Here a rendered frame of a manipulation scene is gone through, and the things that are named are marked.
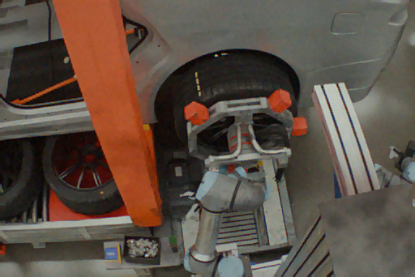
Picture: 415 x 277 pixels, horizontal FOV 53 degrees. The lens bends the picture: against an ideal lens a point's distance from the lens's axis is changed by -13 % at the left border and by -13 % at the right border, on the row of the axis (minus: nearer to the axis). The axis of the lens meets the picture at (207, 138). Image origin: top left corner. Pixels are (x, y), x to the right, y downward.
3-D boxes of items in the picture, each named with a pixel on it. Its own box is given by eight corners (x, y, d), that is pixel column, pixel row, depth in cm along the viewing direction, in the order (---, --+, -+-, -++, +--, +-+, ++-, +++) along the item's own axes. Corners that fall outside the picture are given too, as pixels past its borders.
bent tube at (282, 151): (279, 121, 236) (281, 109, 227) (286, 155, 226) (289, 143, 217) (245, 125, 235) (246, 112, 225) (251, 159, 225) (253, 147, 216)
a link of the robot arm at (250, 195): (269, 189, 167) (273, 181, 215) (240, 181, 169) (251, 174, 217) (259, 219, 167) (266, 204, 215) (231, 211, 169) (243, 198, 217)
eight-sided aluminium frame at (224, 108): (282, 147, 274) (296, 93, 227) (284, 158, 270) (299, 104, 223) (189, 159, 270) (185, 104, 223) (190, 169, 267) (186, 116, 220)
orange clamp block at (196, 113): (207, 106, 229) (194, 100, 224) (209, 120, 226) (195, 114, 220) (197, 113, 233) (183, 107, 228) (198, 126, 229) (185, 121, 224)
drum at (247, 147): (251, 134, 255) (253, 119, 243) (258, 168, 244) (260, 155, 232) (225, 136, 254) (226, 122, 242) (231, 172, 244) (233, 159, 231)
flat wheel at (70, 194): (125, 114, 323) (119, 94, 302) (159, 194, 292) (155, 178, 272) (41, 147, 309) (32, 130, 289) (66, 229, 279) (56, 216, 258)
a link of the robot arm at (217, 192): (211, 284, 195) (237, 192, 166) (180, 274, 198) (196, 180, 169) (220, 266, 205) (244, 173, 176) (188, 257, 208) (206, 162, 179)
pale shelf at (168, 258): (177, 237, 262) (176, 236, 259) (180, 265, 254) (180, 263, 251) (104, 243, 259) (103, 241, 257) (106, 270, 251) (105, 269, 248)
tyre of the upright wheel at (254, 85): (231, 133, 302) (310, 81, 263) (237, 165, 290) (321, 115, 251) (147, 100, 260) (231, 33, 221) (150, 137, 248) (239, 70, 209)
